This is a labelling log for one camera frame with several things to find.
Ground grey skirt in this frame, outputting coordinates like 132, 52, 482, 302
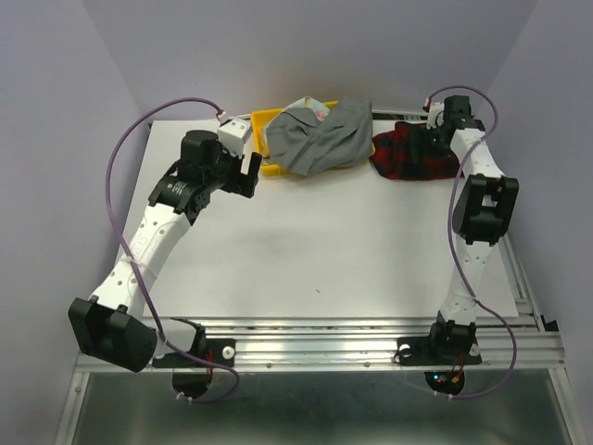
266, 95, 374, 177

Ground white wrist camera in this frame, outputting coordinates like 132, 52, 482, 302
423, 98, 445, 130
217, 118, 252, 158

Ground pastel patterned cloth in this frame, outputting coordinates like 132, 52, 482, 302
284, 96, 331, 121

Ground red black plaid skirt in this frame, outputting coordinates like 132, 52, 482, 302
370, 121, 460, 181

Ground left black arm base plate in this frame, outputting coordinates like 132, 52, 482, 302
151, 317, 236, 368

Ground yellow plastic bin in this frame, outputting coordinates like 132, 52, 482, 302
250, 99, 376, 179

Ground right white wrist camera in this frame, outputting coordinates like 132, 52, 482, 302
423, 98, 445, 130

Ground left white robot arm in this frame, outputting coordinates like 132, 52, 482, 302
68, 119, 262, 372

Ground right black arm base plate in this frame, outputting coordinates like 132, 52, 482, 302
394, 337, 483, 366

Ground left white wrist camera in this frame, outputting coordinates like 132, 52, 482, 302
217, 118, 252, 158

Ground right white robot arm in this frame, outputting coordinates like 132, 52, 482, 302
398, 95, 520, 366

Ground aluminium frame rail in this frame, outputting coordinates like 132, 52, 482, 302
55, 108, 575, 445

